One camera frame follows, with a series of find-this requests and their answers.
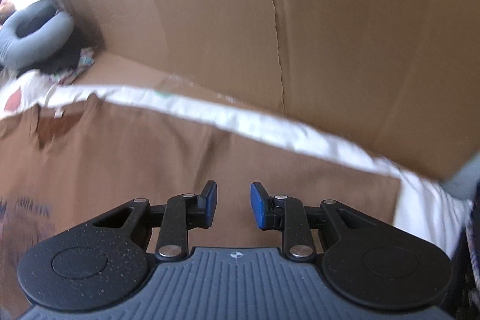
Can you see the brown t-shirt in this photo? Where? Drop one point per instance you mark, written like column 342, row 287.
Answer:
column 187, row 155

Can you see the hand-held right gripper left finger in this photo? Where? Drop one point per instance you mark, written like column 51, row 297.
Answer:
column 210, row 202

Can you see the bear print blanket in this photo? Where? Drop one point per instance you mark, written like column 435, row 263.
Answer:
column 423, row 200

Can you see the pastel patterned cloth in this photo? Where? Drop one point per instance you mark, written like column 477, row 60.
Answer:
column 84, row 61

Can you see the flattened cardboard box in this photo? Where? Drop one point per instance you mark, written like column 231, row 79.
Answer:
column 337, row 42

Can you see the black cloth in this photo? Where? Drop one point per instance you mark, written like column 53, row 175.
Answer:
column 67, row 57

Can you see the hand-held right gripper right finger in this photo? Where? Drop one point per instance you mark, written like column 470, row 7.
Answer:
column 258, row 207

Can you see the grey neck pillow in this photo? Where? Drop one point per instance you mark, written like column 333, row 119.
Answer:
column 37, row 46

